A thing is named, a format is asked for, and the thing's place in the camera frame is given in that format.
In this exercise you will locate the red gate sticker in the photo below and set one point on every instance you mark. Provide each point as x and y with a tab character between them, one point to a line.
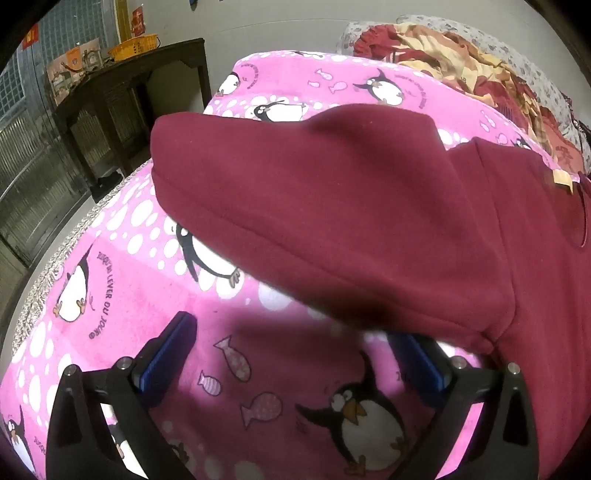
31	37

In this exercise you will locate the yellow plastic basket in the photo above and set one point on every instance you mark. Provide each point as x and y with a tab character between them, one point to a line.
134	48

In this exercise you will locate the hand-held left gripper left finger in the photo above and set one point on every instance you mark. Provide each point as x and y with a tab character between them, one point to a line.
166	362

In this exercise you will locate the pink penguin printed blanket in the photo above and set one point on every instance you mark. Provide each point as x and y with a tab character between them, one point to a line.
138	286

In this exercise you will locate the maroon sweatshirt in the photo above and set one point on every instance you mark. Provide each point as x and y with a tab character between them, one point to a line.
346	207

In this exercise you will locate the yellow door frame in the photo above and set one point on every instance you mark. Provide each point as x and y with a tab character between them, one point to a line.
122	21

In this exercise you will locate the red wall sticker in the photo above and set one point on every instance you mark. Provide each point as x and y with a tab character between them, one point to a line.
138	21

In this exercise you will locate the metal mesh gate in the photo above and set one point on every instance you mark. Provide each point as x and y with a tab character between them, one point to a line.
27	152

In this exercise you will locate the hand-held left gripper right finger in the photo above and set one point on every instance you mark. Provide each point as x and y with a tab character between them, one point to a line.
425	371

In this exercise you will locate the dark wooden table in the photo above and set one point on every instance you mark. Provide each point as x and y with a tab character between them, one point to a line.
115	92

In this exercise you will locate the red and yellow floral quilt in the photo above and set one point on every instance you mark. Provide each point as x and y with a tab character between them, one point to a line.
461	60

